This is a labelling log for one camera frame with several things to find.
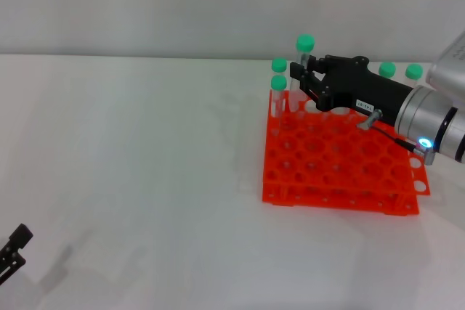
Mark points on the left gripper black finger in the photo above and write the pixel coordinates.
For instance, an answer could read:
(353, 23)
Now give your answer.
(12, 264)
(20, 239)

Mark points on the orange test tube rack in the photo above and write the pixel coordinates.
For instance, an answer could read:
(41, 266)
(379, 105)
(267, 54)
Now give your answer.
(327, 165)

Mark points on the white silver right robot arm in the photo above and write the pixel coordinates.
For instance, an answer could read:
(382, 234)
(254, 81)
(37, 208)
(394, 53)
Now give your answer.
(428, 117)

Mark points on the test tube with green cap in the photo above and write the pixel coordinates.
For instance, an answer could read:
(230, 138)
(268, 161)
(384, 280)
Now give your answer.
(387, 69)
(414, 70)
(279, 82)
(279, 65)
(305, 42)

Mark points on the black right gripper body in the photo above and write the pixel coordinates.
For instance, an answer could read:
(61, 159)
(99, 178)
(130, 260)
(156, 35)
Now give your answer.
(356, 85)

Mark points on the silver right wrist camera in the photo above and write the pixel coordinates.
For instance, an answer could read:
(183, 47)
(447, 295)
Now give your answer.
(450, 67)

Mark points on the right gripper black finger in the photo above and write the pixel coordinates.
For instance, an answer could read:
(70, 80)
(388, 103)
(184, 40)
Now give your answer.
(301, 77)
(316, 64)

